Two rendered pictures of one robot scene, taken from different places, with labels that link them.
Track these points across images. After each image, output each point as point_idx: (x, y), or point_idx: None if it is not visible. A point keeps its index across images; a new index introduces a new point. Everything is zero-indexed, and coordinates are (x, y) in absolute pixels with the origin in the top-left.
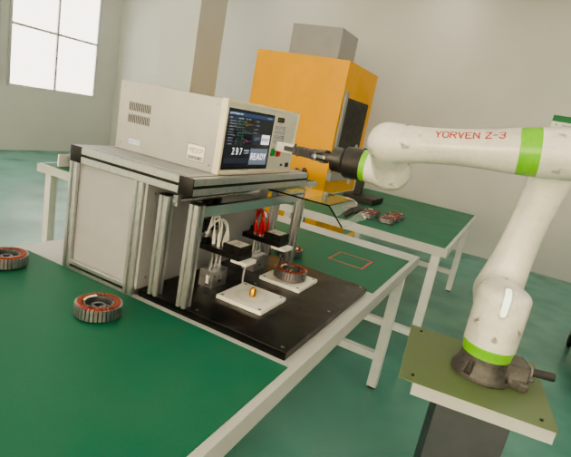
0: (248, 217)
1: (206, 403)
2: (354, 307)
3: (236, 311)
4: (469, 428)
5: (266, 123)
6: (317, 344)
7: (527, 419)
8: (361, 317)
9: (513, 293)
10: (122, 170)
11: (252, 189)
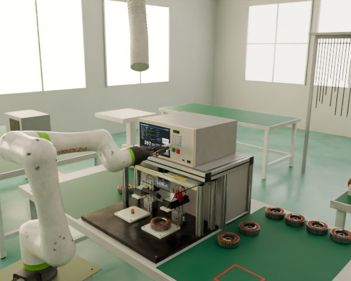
0: (204, 195)
1: (65, 204)
2: (130, 251)
3: (119, 210)
4: None
5: (164, 132)
6: (91, 229)
7: None
8: (128, 260)
9: (27, 222)
10: None
11: (152, 164)
